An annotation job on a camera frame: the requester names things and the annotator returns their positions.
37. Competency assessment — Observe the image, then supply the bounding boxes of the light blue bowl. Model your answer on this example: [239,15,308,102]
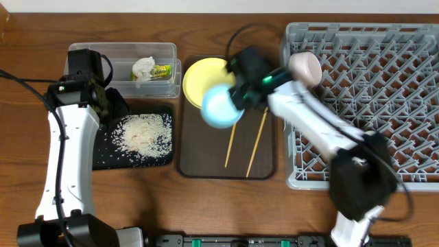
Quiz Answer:
[200,84,244,129]

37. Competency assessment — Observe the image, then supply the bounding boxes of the white paper waste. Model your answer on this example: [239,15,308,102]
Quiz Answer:
[130,56,172,88]

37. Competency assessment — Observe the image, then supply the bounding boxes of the yellow plate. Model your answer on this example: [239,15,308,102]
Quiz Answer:
[182,57,236,108]

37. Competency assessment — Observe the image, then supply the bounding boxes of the rice leftovers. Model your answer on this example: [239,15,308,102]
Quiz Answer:
[110,113,173,163]

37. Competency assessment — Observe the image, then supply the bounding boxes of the pink bowl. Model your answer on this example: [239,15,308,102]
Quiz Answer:
[288,51,322,87]

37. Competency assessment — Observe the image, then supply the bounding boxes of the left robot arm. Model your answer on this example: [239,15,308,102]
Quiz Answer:
[17,49,145,246]

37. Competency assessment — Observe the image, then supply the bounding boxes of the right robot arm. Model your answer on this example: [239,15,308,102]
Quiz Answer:
[226,47,398,246]

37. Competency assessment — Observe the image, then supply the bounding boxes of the black waste tray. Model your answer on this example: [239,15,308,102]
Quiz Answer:
[93,105,174,170]

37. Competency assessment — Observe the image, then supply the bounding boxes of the grey dishwasher rack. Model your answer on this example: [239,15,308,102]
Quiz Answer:
[281,23,438,192]

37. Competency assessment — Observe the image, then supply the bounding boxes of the brown serving tray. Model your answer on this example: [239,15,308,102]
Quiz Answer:
[175,55,278,180]

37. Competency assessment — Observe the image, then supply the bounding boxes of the clear plastic bin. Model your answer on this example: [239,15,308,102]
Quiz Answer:
[69,43,182,99]

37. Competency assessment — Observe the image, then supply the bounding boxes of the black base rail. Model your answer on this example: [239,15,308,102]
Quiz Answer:
[147,233,412,247]

